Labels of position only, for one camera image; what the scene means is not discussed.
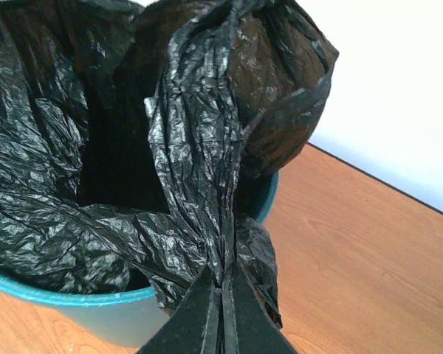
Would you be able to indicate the teal plastic trash bin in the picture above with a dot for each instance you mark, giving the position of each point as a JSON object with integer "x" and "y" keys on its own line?
{"x": 96, "y": 313}

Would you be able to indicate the black plastic trash bag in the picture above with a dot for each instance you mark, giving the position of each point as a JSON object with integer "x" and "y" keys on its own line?
{"x": 132, "y": 137}

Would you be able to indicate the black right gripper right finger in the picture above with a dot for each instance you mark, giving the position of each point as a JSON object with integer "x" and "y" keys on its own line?
{"x": 247, "y": 327}

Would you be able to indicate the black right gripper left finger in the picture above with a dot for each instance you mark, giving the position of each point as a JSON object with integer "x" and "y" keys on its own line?
{"x": 194, "y": 326}

